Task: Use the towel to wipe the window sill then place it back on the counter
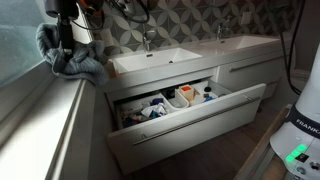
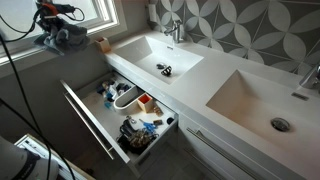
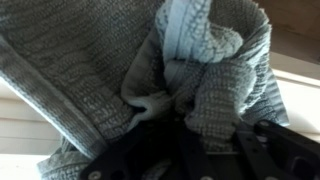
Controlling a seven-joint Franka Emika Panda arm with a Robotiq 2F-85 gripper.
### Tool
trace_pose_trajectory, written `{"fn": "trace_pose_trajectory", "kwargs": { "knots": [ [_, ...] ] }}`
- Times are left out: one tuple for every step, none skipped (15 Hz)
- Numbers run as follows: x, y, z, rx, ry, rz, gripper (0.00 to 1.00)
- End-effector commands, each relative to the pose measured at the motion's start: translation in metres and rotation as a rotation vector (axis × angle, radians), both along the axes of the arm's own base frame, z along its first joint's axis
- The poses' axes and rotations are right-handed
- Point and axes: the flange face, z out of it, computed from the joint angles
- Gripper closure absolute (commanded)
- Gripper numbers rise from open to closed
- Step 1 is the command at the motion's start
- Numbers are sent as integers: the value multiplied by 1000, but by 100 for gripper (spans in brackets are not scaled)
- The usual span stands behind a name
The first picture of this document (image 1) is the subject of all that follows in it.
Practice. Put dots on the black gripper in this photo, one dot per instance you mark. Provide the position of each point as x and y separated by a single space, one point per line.
63 10

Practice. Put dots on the blue knitted towel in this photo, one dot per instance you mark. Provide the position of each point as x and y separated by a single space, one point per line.
83 63

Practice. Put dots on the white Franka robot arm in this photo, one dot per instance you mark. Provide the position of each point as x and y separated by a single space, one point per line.
306 100

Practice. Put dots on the white window sill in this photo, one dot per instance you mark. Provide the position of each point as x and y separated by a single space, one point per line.
33 133

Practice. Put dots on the chrome faucet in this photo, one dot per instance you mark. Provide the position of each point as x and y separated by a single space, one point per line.
221 30
148 40

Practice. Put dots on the white rectangular sink basin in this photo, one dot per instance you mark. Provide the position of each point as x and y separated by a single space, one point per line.
246 41
156 60

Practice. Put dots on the dark blue pouch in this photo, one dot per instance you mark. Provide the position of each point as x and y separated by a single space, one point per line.
130 119

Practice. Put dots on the dark sink drain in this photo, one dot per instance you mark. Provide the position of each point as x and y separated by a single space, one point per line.
170 61

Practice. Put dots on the white oval dish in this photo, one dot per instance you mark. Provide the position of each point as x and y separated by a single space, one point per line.
178 103

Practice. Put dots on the wooden box orange inside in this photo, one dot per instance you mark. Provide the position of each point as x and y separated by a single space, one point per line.
188 93

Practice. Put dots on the small black round object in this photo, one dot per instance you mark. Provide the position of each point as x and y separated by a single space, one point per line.
208 89

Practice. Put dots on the black yellow small card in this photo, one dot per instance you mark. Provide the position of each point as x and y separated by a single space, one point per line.
206 95

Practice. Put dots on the open white vanity drawer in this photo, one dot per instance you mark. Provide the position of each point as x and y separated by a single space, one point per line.
186 133

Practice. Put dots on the closed white vanity drawer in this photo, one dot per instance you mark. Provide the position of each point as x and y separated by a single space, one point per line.
250 76

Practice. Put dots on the wood framed robot platform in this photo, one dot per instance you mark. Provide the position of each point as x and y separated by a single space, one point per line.
256 146

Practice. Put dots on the white wall plate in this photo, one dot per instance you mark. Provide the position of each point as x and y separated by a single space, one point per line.
107 38
246 18

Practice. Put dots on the orange black camera mount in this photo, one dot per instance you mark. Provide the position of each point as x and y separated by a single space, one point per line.
91 6

